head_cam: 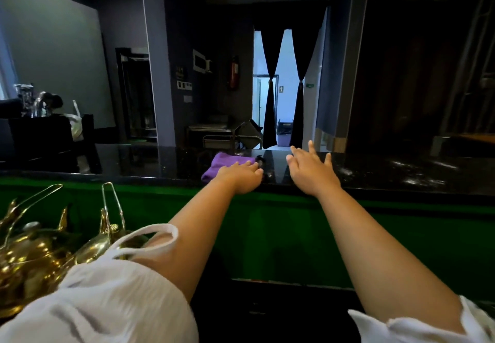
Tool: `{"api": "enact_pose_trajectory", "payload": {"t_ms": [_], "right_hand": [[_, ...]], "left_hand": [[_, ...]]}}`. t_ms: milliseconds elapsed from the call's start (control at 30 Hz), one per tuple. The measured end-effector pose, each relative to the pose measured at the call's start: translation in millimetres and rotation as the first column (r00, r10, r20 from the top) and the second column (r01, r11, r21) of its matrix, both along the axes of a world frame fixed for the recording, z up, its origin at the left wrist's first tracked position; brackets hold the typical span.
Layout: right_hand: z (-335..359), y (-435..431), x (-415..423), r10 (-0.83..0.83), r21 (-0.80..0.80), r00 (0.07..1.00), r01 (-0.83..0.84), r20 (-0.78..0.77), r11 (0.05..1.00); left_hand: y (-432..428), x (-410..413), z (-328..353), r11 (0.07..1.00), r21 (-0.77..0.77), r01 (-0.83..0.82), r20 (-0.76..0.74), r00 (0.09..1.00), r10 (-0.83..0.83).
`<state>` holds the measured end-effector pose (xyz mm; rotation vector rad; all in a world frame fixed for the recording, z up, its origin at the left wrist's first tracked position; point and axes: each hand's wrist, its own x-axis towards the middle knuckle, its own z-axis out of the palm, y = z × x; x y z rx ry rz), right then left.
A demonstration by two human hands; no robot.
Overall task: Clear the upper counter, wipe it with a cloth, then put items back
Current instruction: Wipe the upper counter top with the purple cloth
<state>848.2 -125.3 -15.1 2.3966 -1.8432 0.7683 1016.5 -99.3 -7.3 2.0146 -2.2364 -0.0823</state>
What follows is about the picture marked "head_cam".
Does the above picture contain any blue bin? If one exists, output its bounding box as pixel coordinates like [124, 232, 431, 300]
[276, 120, 294, 148]

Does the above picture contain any black glass door cabinet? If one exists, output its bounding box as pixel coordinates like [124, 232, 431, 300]
[115, 47, 158, 143]

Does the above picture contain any steel service cart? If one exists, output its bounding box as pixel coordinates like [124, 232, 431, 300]
[187, 119, 264, 150]

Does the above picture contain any red fire extinguisher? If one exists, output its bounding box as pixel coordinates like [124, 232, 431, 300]
[229, 56, 240, 92]

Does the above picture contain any small golden teapot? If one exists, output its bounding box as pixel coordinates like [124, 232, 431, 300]
[73, 182, 149, 266]

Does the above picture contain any person's left forearm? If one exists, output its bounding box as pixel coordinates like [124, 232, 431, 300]
[131, 182, 237, 303]

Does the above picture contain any purple cloth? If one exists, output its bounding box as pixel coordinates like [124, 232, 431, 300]
[201, 152, 257, 183]

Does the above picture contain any white plastic bag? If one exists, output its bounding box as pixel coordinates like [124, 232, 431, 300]
[63, 100, 84, 142]

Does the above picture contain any white right shirt sleeve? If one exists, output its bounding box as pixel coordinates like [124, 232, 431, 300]
[348, 296, 495, 343]

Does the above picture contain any black tied curtain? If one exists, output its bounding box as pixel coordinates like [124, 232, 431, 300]
[289, 26, 327, 148]
[254, 26, 286, 149]

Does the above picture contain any black side table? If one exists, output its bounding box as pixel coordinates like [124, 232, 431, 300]
[0, 114, 103, 175]

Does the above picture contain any person's right hand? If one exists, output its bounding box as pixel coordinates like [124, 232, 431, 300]
[286, 140, 341, 199]

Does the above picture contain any person's left hand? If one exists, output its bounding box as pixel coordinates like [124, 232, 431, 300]
[214, 160, 265, 195]

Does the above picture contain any person's right forearm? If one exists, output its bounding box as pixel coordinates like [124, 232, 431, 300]
[316, 189, 466, 335]

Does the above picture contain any white wall box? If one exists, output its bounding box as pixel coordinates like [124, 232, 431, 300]
[193, 49, 212, 74]

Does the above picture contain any white left shirt sleeve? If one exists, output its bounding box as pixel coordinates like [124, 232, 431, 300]
[0, 224, 200, 343]

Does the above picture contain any green counter front panel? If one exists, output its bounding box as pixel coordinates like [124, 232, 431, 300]
[0, 177, 495, 301]

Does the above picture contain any steel kettle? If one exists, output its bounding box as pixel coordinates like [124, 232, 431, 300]
[32, 91, 54, 118]

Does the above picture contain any white shirt sleeve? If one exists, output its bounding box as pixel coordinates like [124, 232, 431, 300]
[0, 224, 200, 343]
[348, 296, 495, 343]

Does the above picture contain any large golden teapot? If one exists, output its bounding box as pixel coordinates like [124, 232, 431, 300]
[0, 184, 75, 319]

